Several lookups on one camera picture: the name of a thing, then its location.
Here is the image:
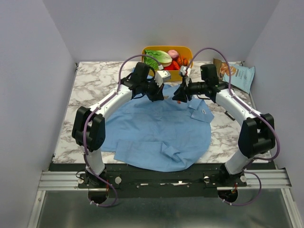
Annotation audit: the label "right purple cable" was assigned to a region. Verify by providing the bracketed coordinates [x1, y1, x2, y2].
[186, 47, 281, 206]

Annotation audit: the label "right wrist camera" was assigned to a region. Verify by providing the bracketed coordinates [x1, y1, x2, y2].
[179, 66, 191, 84]

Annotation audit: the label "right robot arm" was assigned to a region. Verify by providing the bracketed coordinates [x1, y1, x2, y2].
[173, 64, 280, 186]

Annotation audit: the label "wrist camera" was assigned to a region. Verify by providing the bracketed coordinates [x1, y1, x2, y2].
[154, 70, 171, 87]
[179, 66, 191, 84]

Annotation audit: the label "blue shirt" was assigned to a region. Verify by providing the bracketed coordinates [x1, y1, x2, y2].
[101, 84, 214, 172]

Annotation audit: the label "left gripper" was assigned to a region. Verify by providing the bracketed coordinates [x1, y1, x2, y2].
[141, 77, 164, 103]

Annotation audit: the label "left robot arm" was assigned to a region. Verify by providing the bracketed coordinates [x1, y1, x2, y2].
[72, 62, 171, 188]

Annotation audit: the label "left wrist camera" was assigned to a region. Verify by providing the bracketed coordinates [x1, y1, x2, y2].
[154, 70, 171, 87]

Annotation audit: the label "purple cable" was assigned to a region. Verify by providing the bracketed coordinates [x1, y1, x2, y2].
[82, 54, 164, 208]
[186, 47, 281, 206]

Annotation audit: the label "yellow plastic basket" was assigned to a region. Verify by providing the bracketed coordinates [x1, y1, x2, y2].
[142, 46, 193, 81]

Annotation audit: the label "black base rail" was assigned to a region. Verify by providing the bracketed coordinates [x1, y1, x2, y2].
[50, 163, 289, 204]

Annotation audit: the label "red onion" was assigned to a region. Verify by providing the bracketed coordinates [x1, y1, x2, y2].
[167, 49, 180, 60]

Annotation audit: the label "green lettuce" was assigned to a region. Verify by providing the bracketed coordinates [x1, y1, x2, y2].
[143, 49, 172, 70]

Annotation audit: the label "blue chip bag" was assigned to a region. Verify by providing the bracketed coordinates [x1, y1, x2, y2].
[213, 58, 255, 94]

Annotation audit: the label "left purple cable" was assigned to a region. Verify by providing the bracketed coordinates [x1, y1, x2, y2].
[82, 54, 164, 208]

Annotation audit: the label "orange carrots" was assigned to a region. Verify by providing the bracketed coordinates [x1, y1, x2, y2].
[176, 55, 188, 67]

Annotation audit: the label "red pepper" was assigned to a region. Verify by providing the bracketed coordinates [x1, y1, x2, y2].
[164, 60, 180, 71]

